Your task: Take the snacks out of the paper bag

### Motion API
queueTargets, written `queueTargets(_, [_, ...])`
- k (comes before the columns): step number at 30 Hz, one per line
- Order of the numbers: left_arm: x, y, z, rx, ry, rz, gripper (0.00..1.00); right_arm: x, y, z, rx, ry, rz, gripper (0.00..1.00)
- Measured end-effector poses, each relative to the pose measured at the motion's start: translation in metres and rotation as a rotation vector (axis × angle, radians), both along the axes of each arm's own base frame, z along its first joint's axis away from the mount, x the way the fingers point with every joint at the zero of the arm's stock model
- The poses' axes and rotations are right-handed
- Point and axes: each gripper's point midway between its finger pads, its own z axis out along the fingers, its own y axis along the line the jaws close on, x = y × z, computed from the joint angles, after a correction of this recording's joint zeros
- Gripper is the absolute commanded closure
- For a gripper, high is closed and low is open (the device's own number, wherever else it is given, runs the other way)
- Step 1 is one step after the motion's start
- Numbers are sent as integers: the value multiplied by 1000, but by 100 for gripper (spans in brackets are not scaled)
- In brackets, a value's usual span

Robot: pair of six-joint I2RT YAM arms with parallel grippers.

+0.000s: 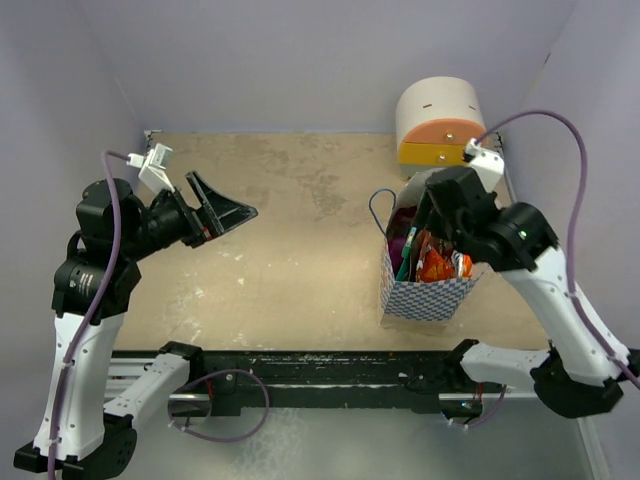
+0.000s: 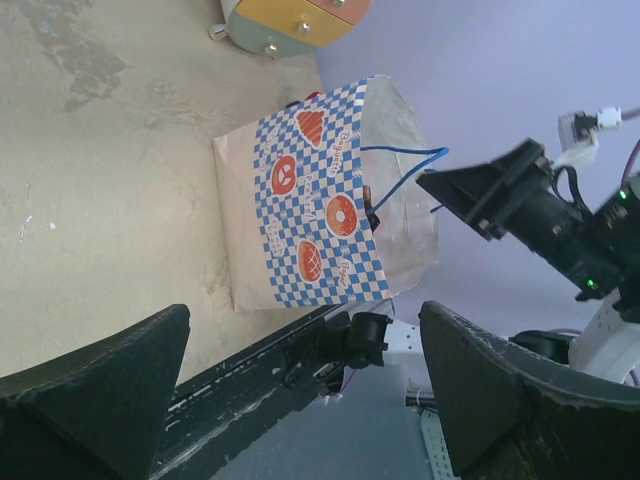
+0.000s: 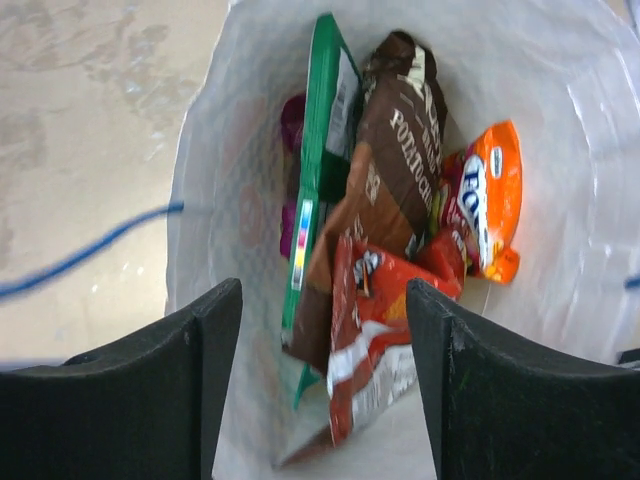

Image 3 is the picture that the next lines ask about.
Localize blue checkered paper bag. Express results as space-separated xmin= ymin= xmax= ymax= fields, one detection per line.
xmin=0 ymin=0 xmax=640 ymax=480

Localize green chips bag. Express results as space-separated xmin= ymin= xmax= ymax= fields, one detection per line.
xmin=272 ymin=12 xmax=364 ymax=469

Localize red candy packet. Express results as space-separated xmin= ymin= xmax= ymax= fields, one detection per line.
xmin=415 ymin=150 xmax=477 ymax=287

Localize orange snack packet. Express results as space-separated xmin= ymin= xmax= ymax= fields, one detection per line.
xmin=457 ymin=120 xmax=523 ymax=284

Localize red doritos bag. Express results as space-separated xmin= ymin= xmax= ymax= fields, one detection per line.
xmin=325 ymin=234 xmax=464 ymax=447

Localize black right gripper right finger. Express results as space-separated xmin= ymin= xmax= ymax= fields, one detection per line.
xmin=407 ymin=279 xmax=639 ymax=479

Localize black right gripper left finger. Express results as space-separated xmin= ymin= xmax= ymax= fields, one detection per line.
xmin=1 ymin=278 xmax=243 ymax=479

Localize brown potato chips bag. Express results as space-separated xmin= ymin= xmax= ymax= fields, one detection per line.
xmin=284 ymin=30 xmax=448 ymax=375

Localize purple snack packet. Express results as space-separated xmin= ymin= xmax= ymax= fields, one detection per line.
xmin=280 ymin=93 xmax=306 ymax=259

